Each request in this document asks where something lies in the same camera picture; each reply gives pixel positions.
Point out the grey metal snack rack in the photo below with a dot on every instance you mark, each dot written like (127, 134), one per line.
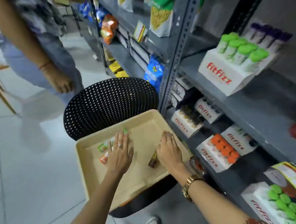
(122, 17)

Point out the person's left hand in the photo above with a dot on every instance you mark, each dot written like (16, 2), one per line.
(119, 158)

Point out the slim green cap bottle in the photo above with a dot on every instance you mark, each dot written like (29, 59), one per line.
(101, 146)

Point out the yellow packet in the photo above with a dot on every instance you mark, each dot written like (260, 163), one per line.
(115, 67)
(122, 74)

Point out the stack of white flat boxes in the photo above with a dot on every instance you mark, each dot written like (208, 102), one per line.
(136, 51)

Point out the blue snack pack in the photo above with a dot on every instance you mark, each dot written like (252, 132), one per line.
(153, 72)

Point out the stack of white cartons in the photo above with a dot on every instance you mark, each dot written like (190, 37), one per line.
(179, 88)

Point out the small yellow price tag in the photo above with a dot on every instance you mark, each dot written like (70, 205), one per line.
(294, 179)

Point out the blue snack bags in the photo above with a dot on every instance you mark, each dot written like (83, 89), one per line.
(99, 16)

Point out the jar with orange label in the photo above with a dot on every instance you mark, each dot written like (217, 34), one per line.
(198, 165)

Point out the orange snack bag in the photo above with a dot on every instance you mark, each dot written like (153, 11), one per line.
(108, 28)

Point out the slim brown cap bottle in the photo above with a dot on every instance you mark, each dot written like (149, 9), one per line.
(153, 162)

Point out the person's right forearm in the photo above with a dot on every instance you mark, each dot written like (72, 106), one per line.
(213, 206)

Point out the person's right hand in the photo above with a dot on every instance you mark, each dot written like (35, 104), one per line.
(169, 153)

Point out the gold wristwatch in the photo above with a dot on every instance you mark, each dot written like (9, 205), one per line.
(190, 186)

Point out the cluster of purple cap bottles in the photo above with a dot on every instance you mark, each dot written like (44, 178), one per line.
(266, 37)

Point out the person's left forearm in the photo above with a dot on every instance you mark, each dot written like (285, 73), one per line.
(94, 211)

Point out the orange-cap white tube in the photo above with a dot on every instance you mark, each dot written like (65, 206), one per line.
(104, 158)

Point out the grey metal shelving rack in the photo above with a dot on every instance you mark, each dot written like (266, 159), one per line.
(262, 103)

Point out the small colourful carton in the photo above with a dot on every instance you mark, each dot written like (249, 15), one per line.
(140, 31)

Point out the beige tray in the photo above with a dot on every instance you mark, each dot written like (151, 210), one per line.
(139, 131)

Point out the black perforated chair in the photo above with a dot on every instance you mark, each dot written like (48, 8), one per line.
(107, 103)

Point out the cluster of green cap bottles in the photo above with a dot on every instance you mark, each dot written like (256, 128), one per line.
(280, 197)
(244, 49)

